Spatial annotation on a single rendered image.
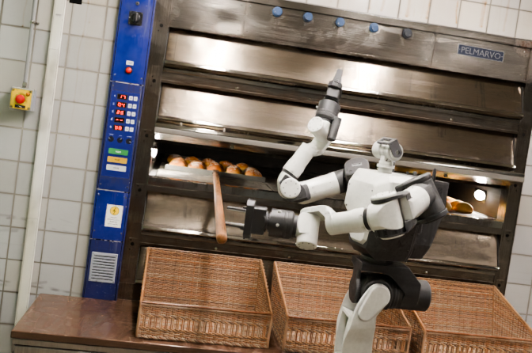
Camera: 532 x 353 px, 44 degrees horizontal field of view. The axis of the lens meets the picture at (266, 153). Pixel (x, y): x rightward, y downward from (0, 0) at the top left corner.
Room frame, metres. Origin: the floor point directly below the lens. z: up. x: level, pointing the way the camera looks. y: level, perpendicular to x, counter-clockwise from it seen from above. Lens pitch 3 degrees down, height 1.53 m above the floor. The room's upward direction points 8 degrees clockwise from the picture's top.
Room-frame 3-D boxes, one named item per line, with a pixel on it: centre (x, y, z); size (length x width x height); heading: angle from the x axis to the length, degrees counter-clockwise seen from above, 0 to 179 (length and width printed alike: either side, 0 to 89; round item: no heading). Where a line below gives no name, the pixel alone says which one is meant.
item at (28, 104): (2.97, 1.13, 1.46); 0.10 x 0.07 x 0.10; 98
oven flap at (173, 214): (3.21, -0.36, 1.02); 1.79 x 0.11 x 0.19; 98
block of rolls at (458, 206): (3.73, -0.87, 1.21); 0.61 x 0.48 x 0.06; 8
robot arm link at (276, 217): (2.03, -0.02, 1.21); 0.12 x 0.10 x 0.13; 87
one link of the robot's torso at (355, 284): (2.36, -0.52, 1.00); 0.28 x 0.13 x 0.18; 99
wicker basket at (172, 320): (2.87, 0.18, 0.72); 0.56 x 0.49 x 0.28; 99
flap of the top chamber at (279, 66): (3.21, -0.36, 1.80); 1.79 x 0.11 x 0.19; 98
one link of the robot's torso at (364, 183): (2.36, -0.49, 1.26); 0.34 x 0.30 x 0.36; 22
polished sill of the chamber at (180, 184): (3.23, -0.35, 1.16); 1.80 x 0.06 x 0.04; 98
